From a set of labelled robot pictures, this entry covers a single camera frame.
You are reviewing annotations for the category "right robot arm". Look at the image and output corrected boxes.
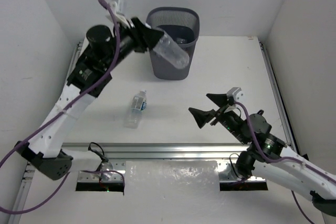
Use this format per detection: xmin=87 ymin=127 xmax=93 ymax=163
xmin=189 ymin=92 xmax=335 ymax=217

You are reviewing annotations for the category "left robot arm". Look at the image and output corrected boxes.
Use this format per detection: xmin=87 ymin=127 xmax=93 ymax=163
xmin=16 ymin=18 xmax=164 ymax=180

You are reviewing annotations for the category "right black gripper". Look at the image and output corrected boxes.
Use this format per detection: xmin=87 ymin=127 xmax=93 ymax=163
xmin=188 ymin=93 xmax=248 ymax=144

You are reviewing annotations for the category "grey mesh waste bin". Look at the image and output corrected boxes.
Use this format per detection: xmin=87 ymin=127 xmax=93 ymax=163
xmin=146 ymin=7 xmax=200 ymax=81

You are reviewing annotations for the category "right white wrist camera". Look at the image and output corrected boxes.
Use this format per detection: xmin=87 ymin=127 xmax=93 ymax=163
xmin=226 ymin=87 xmax=246 ymax=103

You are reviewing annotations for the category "aluminium front rail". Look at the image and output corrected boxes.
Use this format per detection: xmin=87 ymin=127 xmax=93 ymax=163
xmin=62 ymin=142 xmax=297 ymax=183

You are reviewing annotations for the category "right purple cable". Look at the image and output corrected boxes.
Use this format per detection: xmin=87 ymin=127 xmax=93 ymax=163
xmin=235 ymin=100 xmax=336 ymax=224

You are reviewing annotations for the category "purple cable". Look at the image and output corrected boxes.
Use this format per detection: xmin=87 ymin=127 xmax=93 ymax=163
xmin=0 ymin=0 xmax=127 ymax=215
xmin=235 ymin=100 xmax=336 ymax=224

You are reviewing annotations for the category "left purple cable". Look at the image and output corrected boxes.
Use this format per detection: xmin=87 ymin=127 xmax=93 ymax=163
xmin=0 ymin=0 xmax=127 ymax=215

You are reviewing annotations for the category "white label water bottle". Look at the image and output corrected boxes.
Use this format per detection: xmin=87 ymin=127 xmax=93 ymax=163
xmin=123 ymin=90 xmax=147 ymax=129

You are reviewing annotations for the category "clear crinkled water bottle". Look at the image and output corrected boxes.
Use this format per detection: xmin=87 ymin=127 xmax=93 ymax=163
xmin=152 ymin=30 xmax=190 ymax=69

